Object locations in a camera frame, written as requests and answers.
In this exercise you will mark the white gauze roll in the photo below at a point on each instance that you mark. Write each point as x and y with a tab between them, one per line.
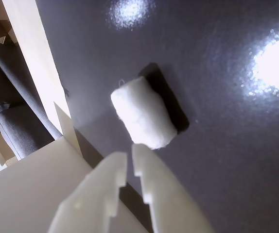
143	111

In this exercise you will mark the grey fabric sofa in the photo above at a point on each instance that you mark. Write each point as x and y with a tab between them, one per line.
13	104

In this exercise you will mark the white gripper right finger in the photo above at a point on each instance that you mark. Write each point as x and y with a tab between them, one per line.
163	191

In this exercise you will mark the black table mat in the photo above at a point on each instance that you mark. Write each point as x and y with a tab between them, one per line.
227	170

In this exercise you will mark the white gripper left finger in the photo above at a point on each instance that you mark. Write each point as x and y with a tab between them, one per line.
91	194

